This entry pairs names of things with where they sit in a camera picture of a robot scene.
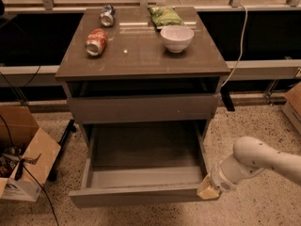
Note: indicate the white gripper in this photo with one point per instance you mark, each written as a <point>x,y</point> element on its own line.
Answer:
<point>219,181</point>

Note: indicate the grey drawer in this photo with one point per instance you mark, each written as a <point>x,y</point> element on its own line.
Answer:
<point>143,108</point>
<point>143,163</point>

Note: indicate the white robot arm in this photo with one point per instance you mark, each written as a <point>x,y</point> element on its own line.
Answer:
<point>249,158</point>

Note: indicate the grey top drawer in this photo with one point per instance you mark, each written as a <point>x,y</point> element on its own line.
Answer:
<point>143,108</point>

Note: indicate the grey drawer cabinet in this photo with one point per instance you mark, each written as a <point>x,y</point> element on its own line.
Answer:
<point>135,61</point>

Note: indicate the cardboard box at right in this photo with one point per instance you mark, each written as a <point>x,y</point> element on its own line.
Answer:
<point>292,107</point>

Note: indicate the black table leg bar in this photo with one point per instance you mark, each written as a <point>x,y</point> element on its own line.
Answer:
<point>69,129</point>

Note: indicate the white ceramic bowl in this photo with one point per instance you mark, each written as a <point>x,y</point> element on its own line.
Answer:
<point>176,38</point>

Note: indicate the green chip bag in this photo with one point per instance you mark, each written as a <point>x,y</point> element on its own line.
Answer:
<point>164,16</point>

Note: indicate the open cardboard box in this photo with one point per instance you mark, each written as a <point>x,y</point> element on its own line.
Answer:
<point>19,129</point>

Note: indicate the red soda can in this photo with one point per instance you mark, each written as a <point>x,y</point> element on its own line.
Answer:
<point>96,42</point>

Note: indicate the blue silver soda can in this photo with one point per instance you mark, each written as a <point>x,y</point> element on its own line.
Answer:
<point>107,16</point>

